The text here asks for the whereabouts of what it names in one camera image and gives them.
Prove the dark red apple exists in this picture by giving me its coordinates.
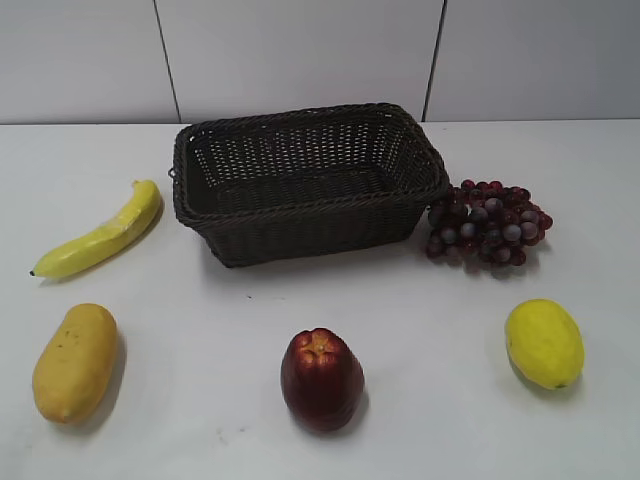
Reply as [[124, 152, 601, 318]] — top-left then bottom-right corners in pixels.
[[280, 328, 365, 433]]

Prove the black woven basket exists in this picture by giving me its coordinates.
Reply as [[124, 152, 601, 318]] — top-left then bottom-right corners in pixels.
[[171, 103, 450, 268]]

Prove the purple grape bunch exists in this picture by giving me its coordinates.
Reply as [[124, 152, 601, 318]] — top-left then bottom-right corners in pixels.
[[425, 179, 554, 267]]

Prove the yellow banana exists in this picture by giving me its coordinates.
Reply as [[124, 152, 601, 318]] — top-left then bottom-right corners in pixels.
[[29, 180, 163, 280]]

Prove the yellow lemon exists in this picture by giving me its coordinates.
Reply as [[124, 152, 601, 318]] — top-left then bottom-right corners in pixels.
[[505, 298, 585, 390]]

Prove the orange-yellow mango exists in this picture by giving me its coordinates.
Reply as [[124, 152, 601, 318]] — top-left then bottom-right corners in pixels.
[[32, 303, 118, 424]]

